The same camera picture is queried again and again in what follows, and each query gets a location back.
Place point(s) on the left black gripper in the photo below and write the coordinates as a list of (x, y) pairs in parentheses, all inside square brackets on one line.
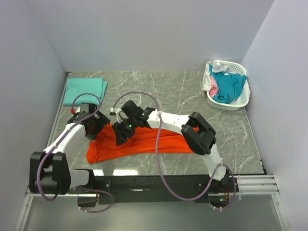
[(95, 126)]

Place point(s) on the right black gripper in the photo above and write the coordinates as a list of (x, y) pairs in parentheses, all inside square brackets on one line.
[(121, 131)]

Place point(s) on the orange t shirt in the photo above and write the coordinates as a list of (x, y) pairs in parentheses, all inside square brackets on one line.
[(104, 146)]

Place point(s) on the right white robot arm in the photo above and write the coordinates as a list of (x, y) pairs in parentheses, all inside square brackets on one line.
[(196, 131)]

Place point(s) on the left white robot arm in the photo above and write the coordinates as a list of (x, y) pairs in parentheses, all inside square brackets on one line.
[(49, 168)]

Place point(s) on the folded teal t shirt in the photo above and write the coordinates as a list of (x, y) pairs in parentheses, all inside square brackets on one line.
[(78, 86)]

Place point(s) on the black base beam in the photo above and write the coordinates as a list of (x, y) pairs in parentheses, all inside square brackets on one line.
[(130, 189)]

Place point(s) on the pink garment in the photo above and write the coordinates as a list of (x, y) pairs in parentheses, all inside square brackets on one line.
[(214, 87)]

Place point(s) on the white garment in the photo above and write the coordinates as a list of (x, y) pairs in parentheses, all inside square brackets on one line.
[(217, 66)]

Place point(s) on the blue garment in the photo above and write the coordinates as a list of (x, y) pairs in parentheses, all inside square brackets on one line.
[(230, 86)]

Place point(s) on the white laundry basket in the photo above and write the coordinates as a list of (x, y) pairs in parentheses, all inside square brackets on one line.
[(243, 100)]

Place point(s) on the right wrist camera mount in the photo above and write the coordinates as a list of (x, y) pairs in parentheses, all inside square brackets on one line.
[(117, 113)]

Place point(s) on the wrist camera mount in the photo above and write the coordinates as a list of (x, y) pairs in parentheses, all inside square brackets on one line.
[(117, 113), (75, 110)]

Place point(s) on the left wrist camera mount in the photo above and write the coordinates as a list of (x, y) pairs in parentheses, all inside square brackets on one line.
[(75, 110)]

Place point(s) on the aluminium frame rail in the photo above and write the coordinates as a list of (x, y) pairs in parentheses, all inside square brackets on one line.
[(257, 184)]

